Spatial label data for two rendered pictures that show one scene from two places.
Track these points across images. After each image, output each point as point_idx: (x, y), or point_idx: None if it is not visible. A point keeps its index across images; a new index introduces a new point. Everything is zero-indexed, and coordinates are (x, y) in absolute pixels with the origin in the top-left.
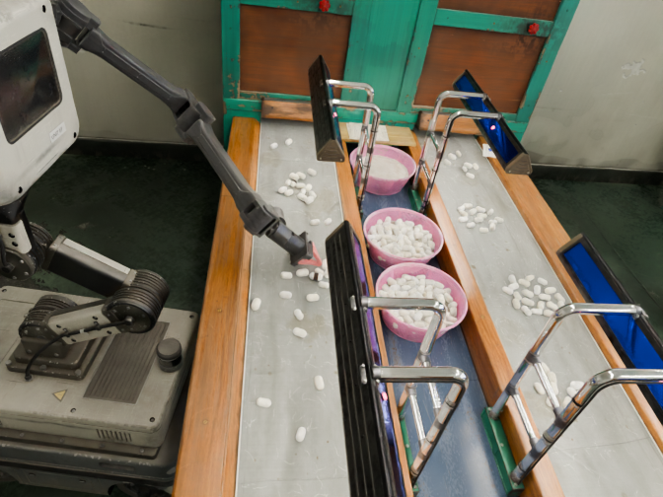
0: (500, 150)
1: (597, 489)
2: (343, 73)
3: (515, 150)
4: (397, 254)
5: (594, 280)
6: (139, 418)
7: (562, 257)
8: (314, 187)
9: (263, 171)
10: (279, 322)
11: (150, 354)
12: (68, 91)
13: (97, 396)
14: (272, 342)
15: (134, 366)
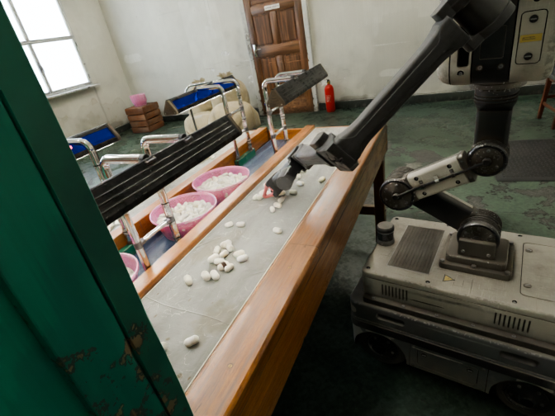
0: (99, 141)
1: (230, 144)
2: None
3: (102, 130)
4: (204, 202)
5: (187, 99)
6: (404, 219)
7: (180, 110)
8: (204, 263)
9: (243, 294)
10: (311, 176)
11: (401, 247)
12: None
13: (434, 229)
14: (320, 170)
15: (412, 241)
